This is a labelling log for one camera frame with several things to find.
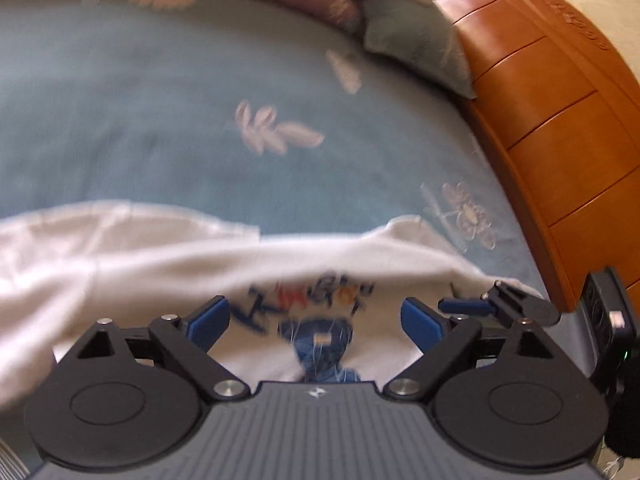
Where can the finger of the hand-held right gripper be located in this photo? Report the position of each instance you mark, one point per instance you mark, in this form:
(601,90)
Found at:
(505,300)

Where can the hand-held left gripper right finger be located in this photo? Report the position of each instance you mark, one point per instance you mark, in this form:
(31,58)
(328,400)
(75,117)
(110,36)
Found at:
(422,325)

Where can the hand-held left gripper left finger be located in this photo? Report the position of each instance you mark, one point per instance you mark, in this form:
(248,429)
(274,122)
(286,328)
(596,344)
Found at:
(210,322)

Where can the white printed long-sleeve shirt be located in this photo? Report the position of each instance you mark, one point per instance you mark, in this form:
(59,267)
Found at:
(150,280)

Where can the wooden bed headboard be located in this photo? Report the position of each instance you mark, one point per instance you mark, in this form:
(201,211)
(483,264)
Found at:
(560,135)

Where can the bed with blue floral sheet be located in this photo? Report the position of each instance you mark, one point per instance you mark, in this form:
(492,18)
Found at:
(150,110)

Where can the green printed pillow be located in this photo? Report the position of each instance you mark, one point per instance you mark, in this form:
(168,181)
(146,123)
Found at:
(415,35)

